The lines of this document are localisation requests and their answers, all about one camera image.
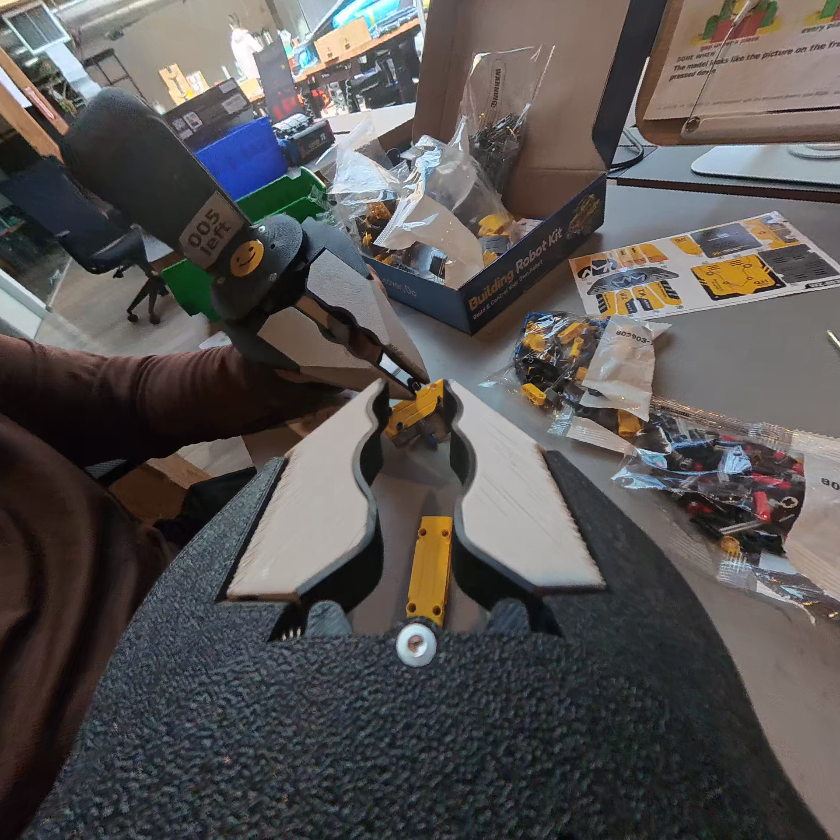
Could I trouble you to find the thin black cable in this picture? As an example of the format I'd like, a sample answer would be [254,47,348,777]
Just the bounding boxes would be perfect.
[613,128,648,173]

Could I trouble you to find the bag of black red pins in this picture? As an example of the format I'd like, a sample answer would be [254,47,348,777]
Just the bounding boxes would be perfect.
[548,397,840,622]

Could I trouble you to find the yellow grey sticker sheet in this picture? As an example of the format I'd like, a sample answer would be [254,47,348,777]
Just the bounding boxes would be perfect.
[568,211,840,321]

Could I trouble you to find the clear bag of black parts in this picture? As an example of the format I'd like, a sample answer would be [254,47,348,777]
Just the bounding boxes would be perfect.
[459,46,556,191]

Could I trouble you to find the bag of yellow bricks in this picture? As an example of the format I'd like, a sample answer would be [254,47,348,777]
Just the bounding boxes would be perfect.
[482,311,674,439]

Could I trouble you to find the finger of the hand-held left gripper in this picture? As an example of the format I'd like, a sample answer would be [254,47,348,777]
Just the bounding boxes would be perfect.
[305,246,432,389]
[256,307,396,395]

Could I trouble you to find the blue plastic bin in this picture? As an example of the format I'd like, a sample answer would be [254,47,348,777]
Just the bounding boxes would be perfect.
[193,117,290,202]

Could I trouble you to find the blue robot kit box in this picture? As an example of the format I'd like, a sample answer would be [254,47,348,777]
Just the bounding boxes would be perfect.
[357,0,670,337]

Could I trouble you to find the yellow panel brick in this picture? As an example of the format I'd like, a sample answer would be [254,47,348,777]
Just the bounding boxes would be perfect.
[406,516,455,628]

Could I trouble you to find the printed instruction sheet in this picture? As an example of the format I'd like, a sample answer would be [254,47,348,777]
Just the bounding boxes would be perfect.
[646,0,840,123]

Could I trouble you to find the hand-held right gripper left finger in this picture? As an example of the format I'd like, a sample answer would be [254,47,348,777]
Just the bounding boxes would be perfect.
[226,378,389,610]

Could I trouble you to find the green plastic bin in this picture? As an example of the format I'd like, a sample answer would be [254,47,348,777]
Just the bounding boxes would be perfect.
[161,167,329,322]

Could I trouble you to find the heap of clear part bags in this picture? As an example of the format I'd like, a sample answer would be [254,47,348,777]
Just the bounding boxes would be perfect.
[325,118,546,290]

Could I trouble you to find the yellow grey brick assembly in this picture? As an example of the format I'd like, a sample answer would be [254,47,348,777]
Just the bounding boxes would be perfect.
[384,379,451,451]

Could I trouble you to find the black office chair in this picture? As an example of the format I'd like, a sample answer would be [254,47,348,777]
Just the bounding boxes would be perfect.
[0,157,172,326]

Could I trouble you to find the wooden display board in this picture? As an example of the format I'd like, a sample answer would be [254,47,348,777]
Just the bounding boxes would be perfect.
[637,0,840,147]

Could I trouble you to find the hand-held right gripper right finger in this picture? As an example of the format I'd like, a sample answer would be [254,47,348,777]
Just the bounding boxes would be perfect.
[445,379,606,613]

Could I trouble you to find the person's left forearm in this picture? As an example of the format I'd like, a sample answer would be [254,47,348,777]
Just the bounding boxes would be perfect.
[0,333,343,468]

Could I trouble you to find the grey desk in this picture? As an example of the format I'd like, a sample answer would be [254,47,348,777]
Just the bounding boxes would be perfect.
[112,141,840,840]

